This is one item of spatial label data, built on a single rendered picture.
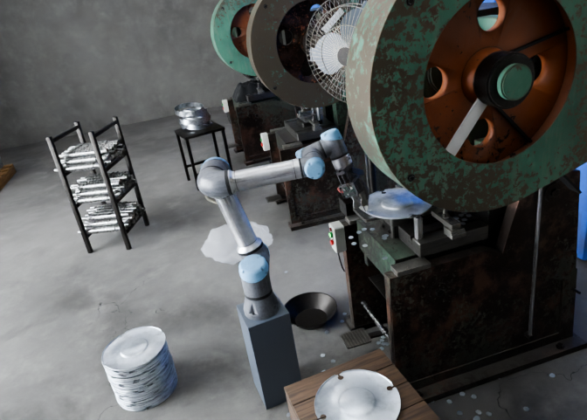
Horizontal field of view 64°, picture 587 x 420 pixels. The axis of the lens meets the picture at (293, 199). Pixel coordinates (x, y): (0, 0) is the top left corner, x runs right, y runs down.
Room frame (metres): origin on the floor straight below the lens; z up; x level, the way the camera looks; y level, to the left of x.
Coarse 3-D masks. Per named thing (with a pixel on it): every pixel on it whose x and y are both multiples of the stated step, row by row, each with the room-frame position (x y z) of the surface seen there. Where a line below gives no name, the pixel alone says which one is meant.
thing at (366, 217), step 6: (354, 210) 1.78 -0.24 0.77; (360, 210) 1.76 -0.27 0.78; (360, 216) 1.72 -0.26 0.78; (366, 216) 1.70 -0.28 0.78; (372, 216) 1.70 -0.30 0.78; (366, 222) 1.67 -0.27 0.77; (384, 222) 1.78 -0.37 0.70; (390, 222) 1.72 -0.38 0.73; (396, 222) 1.72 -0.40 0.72; (402, 222) 1.72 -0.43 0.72; (384, 228) 1.78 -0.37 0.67; (390, 228) 1.72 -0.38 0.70; (396, 228) 1.72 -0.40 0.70; (390, 234) 1.73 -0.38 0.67; (396, 234) 1.72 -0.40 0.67
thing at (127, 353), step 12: (120, 336) 1.89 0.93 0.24; (132, 336) 1.88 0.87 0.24; (144, 336) 1.86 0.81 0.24; (156, 336) 1.85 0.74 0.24; (108, 348) 1.81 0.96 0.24; (120, 348) 1.80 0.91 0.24; (132, 348) 1.78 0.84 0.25; (144, 348) 1.77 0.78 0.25; (156, 348) 1.76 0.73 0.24; (108, 360) 1.73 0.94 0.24; (120, 360) 1.72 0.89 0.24; (132, 360) 1.71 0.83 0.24
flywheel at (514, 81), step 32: (480, 0) 1.41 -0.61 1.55; (512, 0) 1.43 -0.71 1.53; (544, 0) 1.45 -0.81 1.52; (448, 32) 1.39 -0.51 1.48; (480, 32) 1.41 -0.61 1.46; (512, 32) 1.43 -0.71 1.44; (544, 32) 1.45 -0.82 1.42; (448, 64) 1.39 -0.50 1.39; (480, 64) 1.35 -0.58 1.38; (512, 64) 1.29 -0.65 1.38; (544, 64) 1.48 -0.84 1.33; (448, 96) 1.39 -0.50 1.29; (480, 96) 1.33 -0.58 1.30; (512, 96) 1.28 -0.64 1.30; (544, 96) 1.46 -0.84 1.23; (448, 128) 1.38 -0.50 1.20; (512, 128) 1.43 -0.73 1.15; (544, 128) 1.44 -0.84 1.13; (480, 160) 1.41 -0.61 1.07
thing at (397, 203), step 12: (396, 192) 1.88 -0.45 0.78; (408, 192) 1.86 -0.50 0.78; (372, 204) 1.80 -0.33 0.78; (384, 204) 1.77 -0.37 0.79; (396, 204) 1.75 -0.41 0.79; (408, 204) 1.73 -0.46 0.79; (420, 204) 1.73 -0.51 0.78; (384, 216) 1.68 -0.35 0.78; (396, 216) 1.66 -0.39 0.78; (408, 216) 1.64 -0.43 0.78
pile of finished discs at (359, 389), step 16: (336, 384) 1.28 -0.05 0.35; (352, 384) 1.26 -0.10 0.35; (368, 384) 1.25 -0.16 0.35; (384, 384) 1.24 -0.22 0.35; (320, 400) 1.22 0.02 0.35; (336, 400) 1.21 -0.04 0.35; (352, 400) 1.19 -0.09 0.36; (368, 400) 1.18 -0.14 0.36; (384, 400) 1.17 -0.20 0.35; (400, 400) 1.16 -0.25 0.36; (320, 416) 1.15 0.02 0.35; (336, 416) 1.14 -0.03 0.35; (352, 416) 1.13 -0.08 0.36; (368, 416) 1.12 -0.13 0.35; (384, 416) 1.11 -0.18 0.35
